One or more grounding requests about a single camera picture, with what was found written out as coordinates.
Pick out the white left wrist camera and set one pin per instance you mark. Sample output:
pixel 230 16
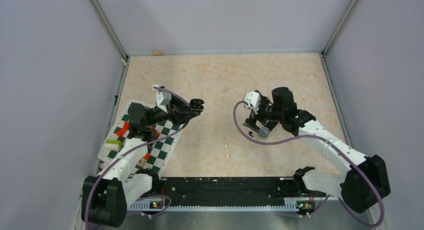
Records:
pixel 162 98

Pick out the green white chessboard mat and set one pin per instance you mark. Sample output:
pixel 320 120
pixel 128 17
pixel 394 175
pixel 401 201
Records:
pixel 160 152

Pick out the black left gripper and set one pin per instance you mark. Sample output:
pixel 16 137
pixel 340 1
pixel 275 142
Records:
pixel 178 110

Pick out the wooden block in corner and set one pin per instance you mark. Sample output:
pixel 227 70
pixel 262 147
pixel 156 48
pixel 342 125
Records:
pixel 157 53

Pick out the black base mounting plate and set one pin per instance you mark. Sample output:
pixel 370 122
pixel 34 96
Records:
pixel 230 191

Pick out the tan wooden cube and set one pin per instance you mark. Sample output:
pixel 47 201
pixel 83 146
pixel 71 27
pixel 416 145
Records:
pixel 142 162

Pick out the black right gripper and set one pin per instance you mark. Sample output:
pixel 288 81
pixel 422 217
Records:
pixel 251 121

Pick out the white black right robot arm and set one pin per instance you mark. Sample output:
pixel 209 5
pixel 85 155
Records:
pixel 361 181

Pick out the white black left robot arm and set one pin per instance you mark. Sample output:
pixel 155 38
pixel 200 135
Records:
pixel 134 155

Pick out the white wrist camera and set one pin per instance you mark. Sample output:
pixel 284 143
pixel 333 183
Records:
pixel 252 100
pixel 162 98

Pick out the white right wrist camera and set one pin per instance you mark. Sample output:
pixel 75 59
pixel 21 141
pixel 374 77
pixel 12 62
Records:
pixel 252 100

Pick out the green wooden block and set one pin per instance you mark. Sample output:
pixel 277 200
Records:
pixel 114 142

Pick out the aluminium front rail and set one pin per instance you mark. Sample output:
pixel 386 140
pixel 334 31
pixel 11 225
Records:
pixel 158 204

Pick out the red arch block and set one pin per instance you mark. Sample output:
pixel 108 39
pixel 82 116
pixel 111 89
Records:
pixel 121 132

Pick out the black earbud charging case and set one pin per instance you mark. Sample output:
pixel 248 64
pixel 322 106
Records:
pixel 197 105

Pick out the red block at edge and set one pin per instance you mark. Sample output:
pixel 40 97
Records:
pixel 147 156

